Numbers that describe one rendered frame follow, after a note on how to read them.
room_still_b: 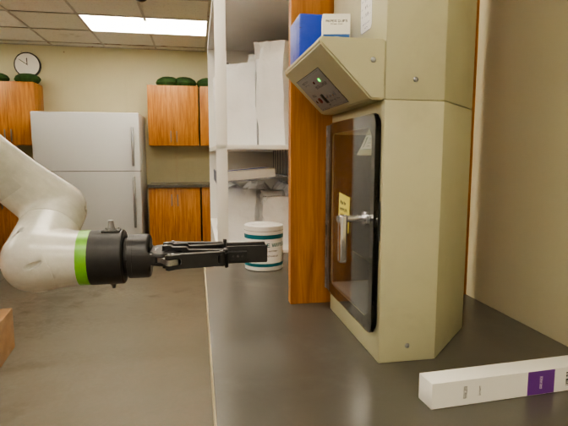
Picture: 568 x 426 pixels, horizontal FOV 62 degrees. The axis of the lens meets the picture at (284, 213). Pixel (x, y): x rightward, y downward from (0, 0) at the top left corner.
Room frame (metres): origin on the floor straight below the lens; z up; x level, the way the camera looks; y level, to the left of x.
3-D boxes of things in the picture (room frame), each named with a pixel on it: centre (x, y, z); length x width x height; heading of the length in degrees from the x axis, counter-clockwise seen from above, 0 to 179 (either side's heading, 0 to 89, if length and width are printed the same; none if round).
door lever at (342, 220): (0.87, -0.12, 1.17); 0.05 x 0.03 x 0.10; 100
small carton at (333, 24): (0.92, -0.10, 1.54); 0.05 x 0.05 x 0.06; 88
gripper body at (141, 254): (0.80, 0.22, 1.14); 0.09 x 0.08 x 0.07; 100
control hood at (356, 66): (0.97, -0.09, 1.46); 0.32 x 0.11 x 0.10; 10
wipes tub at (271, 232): (1.57, 0.07, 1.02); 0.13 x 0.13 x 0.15
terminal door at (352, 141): (0.98, -0.13, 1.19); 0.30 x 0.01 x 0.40; 10
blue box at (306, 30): (1.05, -0.07, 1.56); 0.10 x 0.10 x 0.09; 10
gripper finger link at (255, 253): (0.81, 0.06, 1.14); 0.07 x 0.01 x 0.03; 100
